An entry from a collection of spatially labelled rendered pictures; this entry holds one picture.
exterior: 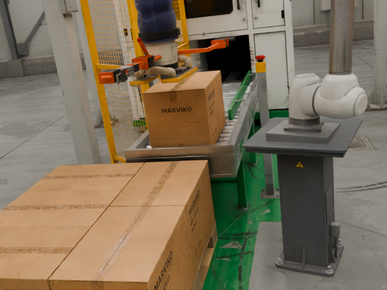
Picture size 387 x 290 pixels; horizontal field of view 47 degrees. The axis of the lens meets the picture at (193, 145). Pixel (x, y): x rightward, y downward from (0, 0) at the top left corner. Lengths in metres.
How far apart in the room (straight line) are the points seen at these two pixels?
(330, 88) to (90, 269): 1.30
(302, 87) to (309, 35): 9.10
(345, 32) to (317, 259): 1.19
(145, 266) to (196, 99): 1.29
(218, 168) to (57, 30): 1.70
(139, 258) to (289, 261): 1.07
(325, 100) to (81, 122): 2.18
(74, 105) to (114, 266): 2.16
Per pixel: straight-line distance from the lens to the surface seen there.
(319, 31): 11.38
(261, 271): 2.61
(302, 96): 2.26
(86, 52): 5.97
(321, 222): 2.45
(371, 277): 2.59
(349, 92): 2.15
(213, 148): 2.73
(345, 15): 2.16
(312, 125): 2.31
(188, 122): 2.80
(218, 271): 2.64
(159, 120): 2.84
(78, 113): 3.76
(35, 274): 1.91
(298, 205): 2.44
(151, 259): 1.80
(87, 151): 3.84
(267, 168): 3.34
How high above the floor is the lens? 1.48
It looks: 18 degrees down
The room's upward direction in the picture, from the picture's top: 7 degrees counter-clockwise
